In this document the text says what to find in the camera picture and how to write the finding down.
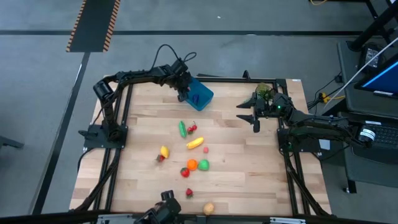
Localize black laptop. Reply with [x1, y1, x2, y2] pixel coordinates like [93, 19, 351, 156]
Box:
[348, 119, 398, 166]

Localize blue plastic tupperware container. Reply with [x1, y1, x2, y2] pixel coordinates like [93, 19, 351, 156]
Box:
[185, 77, 215, 112]

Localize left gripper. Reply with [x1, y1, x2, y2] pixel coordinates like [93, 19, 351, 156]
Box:
[169, 71, 193, 103]

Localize tan toy potato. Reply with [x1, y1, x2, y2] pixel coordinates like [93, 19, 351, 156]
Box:
[203, 202, 216, 216]

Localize black overhead crossbeam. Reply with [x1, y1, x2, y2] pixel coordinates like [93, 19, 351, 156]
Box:
[0, 210, 398, 224]

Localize grey chair leg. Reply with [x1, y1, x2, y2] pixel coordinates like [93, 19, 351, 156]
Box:
[0, 135, 25, 150]

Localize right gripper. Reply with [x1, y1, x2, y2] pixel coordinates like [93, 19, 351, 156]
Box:
[236, 92, 272, 134]

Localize yellow plug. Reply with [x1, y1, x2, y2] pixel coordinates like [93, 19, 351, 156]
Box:
[320, 92, 346, 104]

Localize potted artificial green plant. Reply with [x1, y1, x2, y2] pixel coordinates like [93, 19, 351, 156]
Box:
[247, 82, 277, 105]

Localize yellow toy banana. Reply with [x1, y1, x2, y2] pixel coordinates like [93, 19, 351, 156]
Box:
[186, 136, 205, 150]

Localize black aluminium table frame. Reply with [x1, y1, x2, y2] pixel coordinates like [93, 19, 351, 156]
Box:
[70, 70, 333, 218]

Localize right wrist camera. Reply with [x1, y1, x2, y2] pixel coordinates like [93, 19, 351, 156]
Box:
[269, 92, 293, 116]

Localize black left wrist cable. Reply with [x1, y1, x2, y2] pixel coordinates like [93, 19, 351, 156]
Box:
[150, 44, 198, 73]

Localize black mat orange striped edges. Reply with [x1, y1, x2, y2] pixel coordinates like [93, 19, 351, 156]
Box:
[65, 0, 121, 53]

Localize monitor with blue screen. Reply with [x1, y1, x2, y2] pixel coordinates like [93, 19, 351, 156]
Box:
[354, 53, 398, 100]

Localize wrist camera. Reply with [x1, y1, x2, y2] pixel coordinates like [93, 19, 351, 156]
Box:
[269, 92, 293, 116]
[171, 58, 189, 75]

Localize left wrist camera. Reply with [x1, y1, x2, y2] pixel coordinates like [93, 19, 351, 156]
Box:
[171, 58, 189, 75]

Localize black stand leg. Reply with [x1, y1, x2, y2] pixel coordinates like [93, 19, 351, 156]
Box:
[346, 0, 398, 52]

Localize black power adapter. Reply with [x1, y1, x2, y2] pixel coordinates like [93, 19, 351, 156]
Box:
[358, 42, 386, 72]

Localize silver bracket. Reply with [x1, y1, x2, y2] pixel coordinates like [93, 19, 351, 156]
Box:
[95, 213, 139, 224]
[269, 217, 307, 224]

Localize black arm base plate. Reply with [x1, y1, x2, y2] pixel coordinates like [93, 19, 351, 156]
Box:
[276, 127, 323, 154]
[78, 123, 129, 149]

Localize white rod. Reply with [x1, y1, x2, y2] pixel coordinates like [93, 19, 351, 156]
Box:
[323, 39, 398, 109]

